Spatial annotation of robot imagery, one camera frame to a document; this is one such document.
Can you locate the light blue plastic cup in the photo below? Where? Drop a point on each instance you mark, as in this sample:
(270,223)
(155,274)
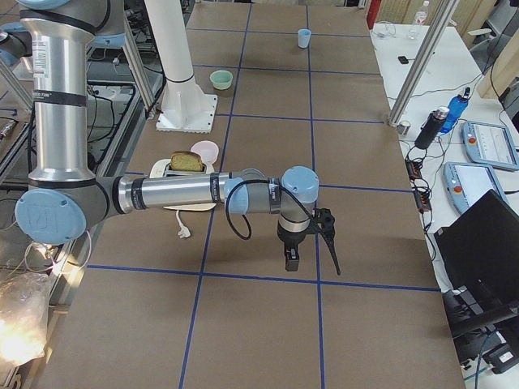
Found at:
(304,37)

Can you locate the green bowl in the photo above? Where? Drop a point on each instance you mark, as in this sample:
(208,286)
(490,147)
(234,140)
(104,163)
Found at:
(221,79)

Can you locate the teach pendant tablet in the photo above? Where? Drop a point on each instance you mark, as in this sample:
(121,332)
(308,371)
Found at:
(490,144)
(467,183)

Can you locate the clear plastic bottle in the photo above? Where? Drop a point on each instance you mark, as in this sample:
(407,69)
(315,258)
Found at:
(421,14)

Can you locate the white camera pole base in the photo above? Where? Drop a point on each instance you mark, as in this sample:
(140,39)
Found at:
(184,106)

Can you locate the pink bowl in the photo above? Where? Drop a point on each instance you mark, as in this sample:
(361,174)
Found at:
(207,150)

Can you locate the aluminium frame post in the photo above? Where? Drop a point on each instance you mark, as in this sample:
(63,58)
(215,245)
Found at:
(432,38)

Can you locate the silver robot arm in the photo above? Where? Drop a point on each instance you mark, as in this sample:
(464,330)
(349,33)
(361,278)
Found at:
(65,198)

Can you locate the blue water bottle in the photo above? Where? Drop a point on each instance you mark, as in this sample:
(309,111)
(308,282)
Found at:
(456,106)

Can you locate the black laptop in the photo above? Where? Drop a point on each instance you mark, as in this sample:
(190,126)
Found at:
(482,245)

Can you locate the cream toaster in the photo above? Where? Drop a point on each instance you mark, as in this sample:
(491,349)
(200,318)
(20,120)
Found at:
(179,190)

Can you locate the toast slice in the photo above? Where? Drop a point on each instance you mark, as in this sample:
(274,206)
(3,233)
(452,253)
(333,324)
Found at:
(186,161)

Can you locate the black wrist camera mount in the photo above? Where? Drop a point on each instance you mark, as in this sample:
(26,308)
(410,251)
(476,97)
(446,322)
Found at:
(323,224)

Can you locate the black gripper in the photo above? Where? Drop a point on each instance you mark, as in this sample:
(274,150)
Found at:
(289,240)

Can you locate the small metal cylinder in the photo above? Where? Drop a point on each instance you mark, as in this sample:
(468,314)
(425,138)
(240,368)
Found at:
(403,127)

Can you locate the black thermos bottle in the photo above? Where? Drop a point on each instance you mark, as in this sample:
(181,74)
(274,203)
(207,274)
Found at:
(431,127)

